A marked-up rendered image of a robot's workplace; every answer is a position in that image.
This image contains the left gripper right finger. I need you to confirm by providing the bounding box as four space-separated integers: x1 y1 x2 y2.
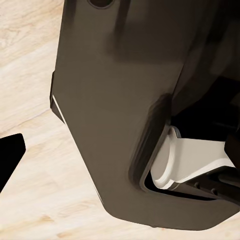
224 132 240 173

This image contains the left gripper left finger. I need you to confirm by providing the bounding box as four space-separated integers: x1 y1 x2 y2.
0 133 26 193

